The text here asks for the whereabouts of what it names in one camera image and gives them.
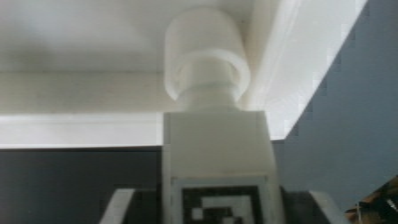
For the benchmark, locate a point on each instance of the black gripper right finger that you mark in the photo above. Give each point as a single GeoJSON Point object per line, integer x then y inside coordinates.
{"type": "Point", "coordinates": [311, 208]}

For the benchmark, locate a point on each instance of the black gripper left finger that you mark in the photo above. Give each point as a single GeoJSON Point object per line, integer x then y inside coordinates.
{"type": "Point", "coordinates": [131, 207]}

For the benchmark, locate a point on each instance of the white table leg with tag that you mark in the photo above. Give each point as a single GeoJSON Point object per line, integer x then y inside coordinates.
{"type": "Point", "coordinates": [218, 176]}

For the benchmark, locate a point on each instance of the white square table top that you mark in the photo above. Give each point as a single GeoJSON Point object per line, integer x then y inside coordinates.
{"type": "Point", "coordinates": [82, 93]}

